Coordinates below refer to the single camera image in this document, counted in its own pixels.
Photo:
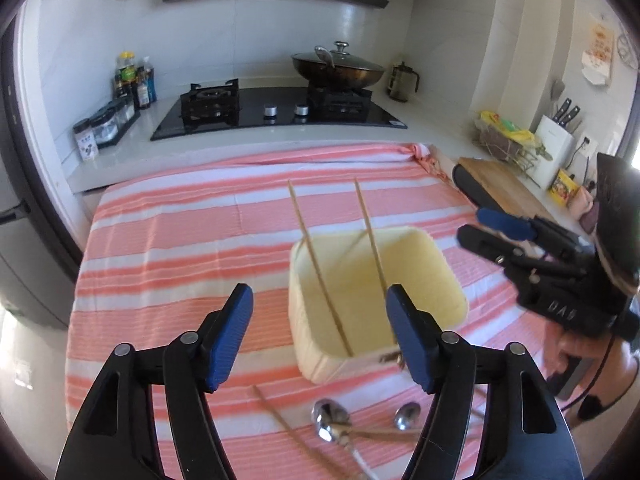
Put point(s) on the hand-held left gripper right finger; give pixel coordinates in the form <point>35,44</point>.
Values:
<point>405,335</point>

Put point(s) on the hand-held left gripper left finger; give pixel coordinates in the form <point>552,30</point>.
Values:
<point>230,340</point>

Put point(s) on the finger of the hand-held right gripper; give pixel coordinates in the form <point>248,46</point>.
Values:
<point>485,245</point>
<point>505,224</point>

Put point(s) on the white ribbed storage basket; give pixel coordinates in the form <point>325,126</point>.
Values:
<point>350,280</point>

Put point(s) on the metal spoon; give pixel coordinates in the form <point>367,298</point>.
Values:
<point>330,415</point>
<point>407,416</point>

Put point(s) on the wooden chopstick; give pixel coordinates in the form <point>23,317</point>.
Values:
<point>317,260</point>
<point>374,240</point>
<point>275,412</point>

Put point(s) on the person's right forearm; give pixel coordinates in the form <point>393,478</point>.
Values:
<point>629,375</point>

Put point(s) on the person's right hand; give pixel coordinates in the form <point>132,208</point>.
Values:
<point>567,347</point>

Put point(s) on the wooden cutting board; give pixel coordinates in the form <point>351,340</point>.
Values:
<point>515,187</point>

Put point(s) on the yellow snack packet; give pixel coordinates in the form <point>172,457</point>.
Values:
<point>564,187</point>

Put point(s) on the white knife block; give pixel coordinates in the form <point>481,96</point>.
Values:
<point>550,152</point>

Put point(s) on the yellow plastic bag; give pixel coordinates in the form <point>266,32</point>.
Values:
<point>505,130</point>

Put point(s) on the pink white striped cloth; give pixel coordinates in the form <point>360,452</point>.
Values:
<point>175,240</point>

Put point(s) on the glass french press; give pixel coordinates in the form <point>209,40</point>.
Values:
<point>402,82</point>

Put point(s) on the dark wok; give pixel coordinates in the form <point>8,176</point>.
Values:
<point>350,77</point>

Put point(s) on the glass wok lid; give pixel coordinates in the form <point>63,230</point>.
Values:
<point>350,57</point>

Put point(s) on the silver stove knob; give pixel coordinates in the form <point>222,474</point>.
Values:
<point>301,110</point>
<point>270,111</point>

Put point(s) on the black gas stove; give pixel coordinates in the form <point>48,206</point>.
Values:
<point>280,102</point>

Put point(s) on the metal ladle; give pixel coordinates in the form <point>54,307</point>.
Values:
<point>324,54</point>

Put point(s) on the dark sauce bottle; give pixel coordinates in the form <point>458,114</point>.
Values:
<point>143,91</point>

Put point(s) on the yellow cap oil bottle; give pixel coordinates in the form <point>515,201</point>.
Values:
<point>127,72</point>

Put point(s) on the white wall outlet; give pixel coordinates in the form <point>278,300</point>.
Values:
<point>586,152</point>

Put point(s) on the wall calendar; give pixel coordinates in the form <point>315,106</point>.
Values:
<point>597,52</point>

